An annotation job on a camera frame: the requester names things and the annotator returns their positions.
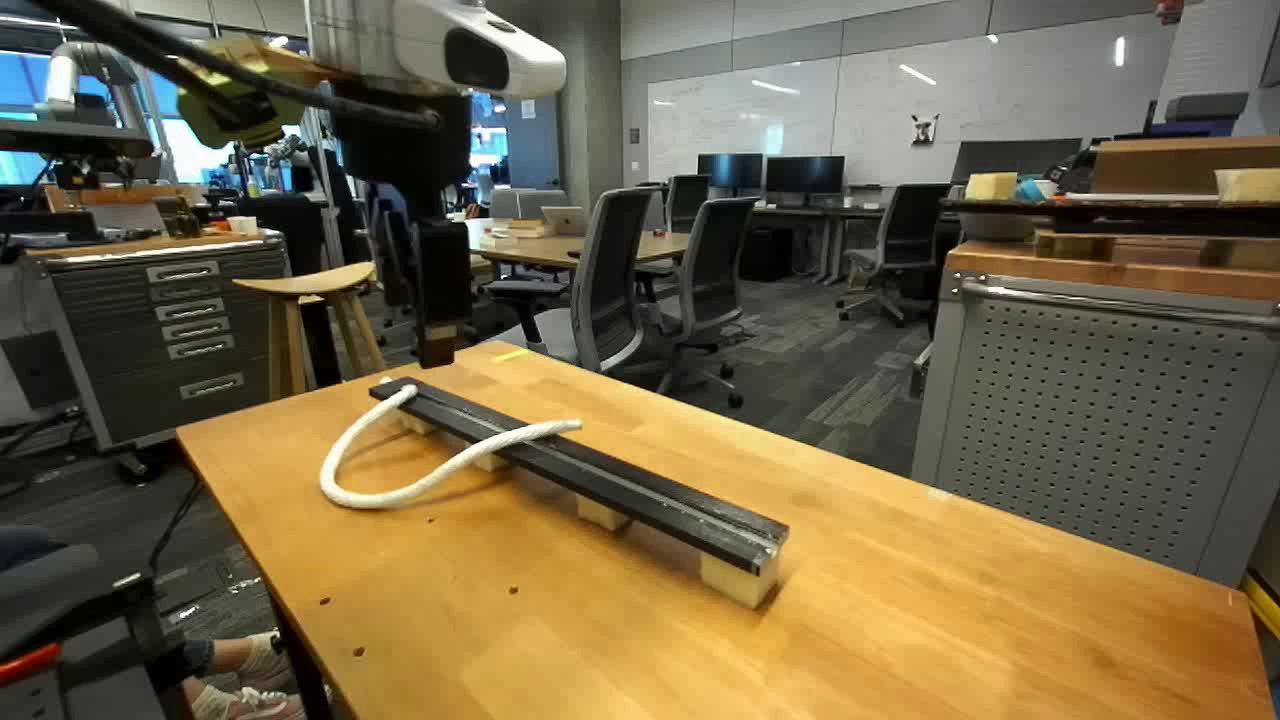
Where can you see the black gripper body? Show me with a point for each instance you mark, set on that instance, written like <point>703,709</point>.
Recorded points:
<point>426,144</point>

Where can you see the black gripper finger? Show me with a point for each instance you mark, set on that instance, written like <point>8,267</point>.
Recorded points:
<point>461,300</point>
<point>431,300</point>

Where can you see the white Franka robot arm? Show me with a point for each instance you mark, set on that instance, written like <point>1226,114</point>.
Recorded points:
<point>454,43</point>

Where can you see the round wooden meeting table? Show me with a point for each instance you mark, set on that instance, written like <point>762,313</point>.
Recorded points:
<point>535,244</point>

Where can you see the wooden stool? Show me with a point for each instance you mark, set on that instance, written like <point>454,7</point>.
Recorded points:
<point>313,287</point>

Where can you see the black mesh office chair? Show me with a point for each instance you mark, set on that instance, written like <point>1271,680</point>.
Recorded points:
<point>912,232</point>
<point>605,287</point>
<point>704,280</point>

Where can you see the gray drawer cabinet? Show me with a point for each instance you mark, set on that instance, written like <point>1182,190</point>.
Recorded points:
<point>161,341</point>

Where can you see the black computer monitor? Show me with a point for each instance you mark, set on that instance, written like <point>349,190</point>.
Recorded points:
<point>729,173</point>
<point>805,173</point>

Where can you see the long computer desk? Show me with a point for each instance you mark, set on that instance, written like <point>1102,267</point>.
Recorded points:
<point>812,212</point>

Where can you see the person's sneaker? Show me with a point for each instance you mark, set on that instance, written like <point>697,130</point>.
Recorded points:
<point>246,667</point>

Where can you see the beige foam block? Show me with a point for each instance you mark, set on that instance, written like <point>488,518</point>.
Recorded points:
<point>1248,184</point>
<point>989,184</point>

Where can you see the black flat tray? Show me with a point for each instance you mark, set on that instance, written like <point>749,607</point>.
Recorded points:
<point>1104,208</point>

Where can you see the gray perforated metal cabinet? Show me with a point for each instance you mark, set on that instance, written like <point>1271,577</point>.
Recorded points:
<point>1104,414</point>

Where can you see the wooden pallet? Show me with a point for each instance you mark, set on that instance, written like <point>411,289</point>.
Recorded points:
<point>1132,244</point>

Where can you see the brown cardboard box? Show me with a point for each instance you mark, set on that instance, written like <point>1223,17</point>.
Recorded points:
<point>1182,167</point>

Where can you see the wrist camera mount plate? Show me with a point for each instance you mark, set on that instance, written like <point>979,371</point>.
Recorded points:
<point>241,102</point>

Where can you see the long black rail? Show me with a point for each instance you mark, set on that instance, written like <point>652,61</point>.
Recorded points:
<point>602,478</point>

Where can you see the white rail support block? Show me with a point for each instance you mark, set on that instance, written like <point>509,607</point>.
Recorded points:
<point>737,580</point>
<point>602,515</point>

